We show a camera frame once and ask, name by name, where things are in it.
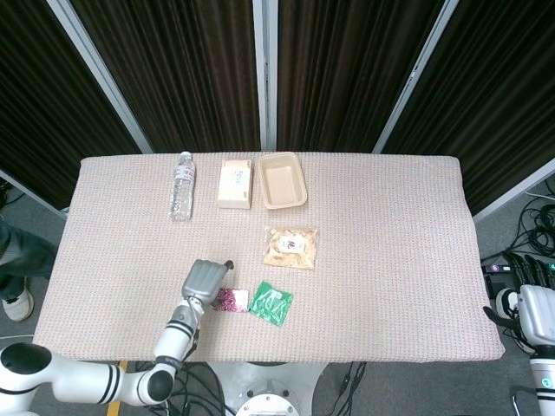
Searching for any beige food container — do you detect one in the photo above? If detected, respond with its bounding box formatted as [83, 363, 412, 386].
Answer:
[258, 151, 310, 211]

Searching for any magenta white patterned packet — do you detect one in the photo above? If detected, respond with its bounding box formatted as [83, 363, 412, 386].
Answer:
[215, 287, 251, 314]

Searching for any green foil sachet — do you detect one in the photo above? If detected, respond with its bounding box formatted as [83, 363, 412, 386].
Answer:
[247, 280, 295, 327]

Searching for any grey aluminium partition post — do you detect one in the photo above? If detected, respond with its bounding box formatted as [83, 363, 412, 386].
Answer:
[46, 0, 153, 153]
[370, 0, 461, 153]
[252, 0, 279, 153]

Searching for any black floor cable bundle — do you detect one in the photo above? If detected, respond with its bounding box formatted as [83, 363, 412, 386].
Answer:
[334, 361, 369, 416]
[166, 361, 226, 416]
[515, 181, 555, 261]

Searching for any yellow floor tape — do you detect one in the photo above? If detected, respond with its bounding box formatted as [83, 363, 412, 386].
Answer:
[107, 361, 130, 416]

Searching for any clear snack bag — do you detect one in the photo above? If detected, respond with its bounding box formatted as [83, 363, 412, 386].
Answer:
[263, 225, 318, 270]

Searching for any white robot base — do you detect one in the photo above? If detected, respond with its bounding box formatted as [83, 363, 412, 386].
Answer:
[207, 361, 330, 416]

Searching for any dark trouser leg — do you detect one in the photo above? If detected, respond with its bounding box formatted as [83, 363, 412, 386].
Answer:
[0, 216, 58, 296]

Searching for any grey aluminium partition rail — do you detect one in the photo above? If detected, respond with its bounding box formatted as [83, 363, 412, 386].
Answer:
[0, 167, 70, 218]
[471, 156, 555, 224]

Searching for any clear plastic water bottle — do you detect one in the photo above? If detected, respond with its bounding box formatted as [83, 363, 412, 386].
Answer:
[167, 151, 197, 223]

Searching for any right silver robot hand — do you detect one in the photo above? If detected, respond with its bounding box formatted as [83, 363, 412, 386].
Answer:
[482, 253, 555, 348]

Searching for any pink waffle tablecloth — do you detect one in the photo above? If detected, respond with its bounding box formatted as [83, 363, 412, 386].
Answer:
[32, 152, 506, 363]

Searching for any dark pleated partition panel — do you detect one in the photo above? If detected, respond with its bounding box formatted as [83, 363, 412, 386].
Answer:
[381, 0, 555, 216]
[0, 0, 144, 209]
[277, 0, 446, 153]
[71, 0, 261, 153]

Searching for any peach tissue pack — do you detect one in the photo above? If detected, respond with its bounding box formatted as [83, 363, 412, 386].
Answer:
[216, 159, 254, 211]

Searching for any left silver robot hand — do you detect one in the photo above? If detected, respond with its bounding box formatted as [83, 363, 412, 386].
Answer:
[180, 258, 236, 309]

